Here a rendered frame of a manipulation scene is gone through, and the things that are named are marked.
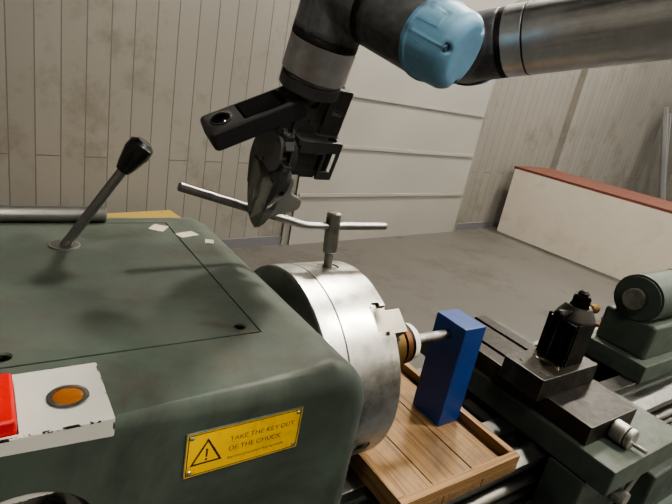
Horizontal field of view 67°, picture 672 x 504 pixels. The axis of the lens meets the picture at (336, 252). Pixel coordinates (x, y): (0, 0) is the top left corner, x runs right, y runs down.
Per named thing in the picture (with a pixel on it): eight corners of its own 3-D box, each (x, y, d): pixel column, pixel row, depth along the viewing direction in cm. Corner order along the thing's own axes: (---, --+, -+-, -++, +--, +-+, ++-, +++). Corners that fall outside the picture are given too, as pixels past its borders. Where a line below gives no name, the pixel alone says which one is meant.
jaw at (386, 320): (337, 365, 81) (378, 337, 72) (328, 335, 83) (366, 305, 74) (390, 354, 87) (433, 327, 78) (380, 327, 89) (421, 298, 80)
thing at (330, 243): (328, 281, 82) (336, 211, 79) (334, 286, 80) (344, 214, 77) (316, 282, 80) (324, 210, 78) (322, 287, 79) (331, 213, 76)
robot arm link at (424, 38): (509, 27, 51) (424, -15, 55) (471, 3, 42) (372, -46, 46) (468, 100, 55) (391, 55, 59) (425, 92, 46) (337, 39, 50)
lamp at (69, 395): (53, 414, 37) (53, 405, 37) (50, 397, 39) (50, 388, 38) (85, 408, 38) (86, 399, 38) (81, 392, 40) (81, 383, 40)
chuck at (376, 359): (335, 513, 72) (365, 304, 64) (243, 401, 97) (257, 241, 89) (384, 493, 77) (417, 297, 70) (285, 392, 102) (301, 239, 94)
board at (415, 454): (397, 525, 82) (402, 505, 80) (290, 394, 109) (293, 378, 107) (514, 471, 99) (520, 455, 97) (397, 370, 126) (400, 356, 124)
